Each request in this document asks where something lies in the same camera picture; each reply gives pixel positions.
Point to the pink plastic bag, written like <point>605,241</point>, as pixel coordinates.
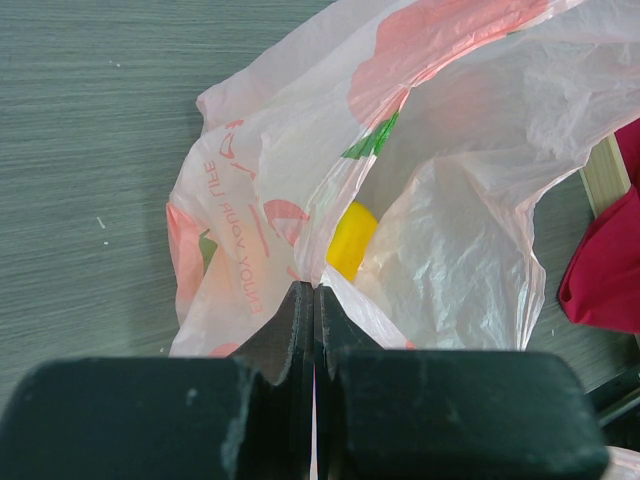
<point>447,120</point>

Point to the magenta cloth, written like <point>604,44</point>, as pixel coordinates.
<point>601,285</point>

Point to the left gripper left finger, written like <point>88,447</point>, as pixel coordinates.
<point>246,415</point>

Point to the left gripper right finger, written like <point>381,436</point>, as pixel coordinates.
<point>445,414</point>

